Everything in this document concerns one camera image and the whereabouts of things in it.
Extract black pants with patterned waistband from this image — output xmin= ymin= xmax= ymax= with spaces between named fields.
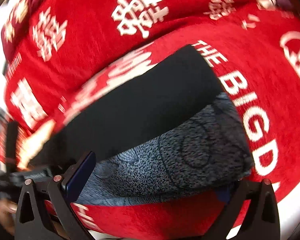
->
xmin=30 ymin=45 xmax=254 ymax=206

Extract person's left hand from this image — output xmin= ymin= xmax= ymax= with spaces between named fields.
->
xmin=0 ymin=198 xmax=17 ymax=236

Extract red back cushion white characters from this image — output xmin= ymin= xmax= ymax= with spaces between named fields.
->
xmin=1 ymin=0 xmax=276 ymax=131

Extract red sofa cover with lettering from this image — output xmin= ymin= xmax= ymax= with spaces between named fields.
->
xmin=39 ymin=2 xmax=300 ymax=240

